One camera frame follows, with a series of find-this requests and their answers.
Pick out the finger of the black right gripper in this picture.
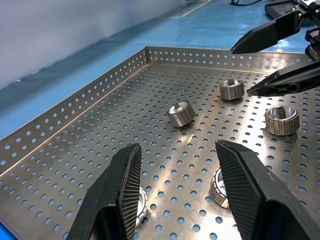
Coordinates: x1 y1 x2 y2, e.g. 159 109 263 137
246 59 320 97
229 8 305 55

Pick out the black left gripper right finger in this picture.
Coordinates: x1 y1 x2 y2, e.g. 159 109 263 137
214 139 320 240

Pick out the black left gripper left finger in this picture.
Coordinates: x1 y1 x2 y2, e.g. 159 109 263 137
65 143 143 240

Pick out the black flat device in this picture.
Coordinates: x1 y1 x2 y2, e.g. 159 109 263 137
264 1 301 20

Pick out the perforated stainless steel tray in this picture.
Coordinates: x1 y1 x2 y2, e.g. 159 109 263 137
0 45 320 240

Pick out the black cable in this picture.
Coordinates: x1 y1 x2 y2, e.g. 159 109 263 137
229 0 266 7

